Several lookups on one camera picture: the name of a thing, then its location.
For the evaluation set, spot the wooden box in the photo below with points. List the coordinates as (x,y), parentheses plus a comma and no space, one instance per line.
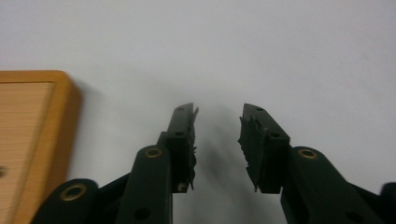
(28,130)

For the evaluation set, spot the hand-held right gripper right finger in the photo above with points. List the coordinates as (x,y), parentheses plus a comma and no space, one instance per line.
(264,149)

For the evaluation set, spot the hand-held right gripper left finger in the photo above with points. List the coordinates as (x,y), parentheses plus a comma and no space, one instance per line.
(182,140)

